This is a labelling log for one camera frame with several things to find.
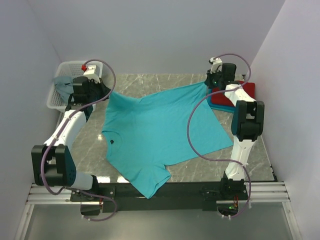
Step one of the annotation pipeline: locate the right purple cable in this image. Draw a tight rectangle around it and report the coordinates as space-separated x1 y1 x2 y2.
186 52 252 220

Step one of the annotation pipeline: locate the black base crossbar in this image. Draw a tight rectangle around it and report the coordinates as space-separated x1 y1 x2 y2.
70 180 249 213

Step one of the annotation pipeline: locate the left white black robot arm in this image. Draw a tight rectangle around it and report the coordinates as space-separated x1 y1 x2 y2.
31 76 111 201

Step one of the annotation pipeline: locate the light blue t-shirt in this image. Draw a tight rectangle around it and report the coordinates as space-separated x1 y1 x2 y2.
102 82 233 198

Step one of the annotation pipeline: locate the white plastic laundry basket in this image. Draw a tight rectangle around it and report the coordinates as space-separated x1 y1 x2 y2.
46 60 103 113

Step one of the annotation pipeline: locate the aluminium rail frame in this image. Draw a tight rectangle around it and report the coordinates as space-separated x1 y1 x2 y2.
13 109 301 240

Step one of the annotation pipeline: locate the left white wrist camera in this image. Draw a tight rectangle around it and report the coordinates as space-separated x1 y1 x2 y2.
81 64 100 83

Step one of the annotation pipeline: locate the folded teal t-shirt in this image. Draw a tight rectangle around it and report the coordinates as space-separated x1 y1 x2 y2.
207 92 235 113

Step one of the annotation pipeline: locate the folded red t-shirt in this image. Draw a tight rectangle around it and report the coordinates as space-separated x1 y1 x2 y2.
208 83 255 108

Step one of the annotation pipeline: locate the grey-blue crumpled t-shirt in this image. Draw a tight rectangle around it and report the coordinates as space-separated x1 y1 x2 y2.
53 75 74 103

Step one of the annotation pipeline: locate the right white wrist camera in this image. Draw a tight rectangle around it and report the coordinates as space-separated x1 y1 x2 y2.
209 57 223 74

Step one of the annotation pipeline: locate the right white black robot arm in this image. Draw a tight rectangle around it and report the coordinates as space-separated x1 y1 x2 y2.
205 58 265 200

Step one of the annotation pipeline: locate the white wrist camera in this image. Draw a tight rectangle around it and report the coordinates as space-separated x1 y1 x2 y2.
209 57 223 74
81 64 100 83

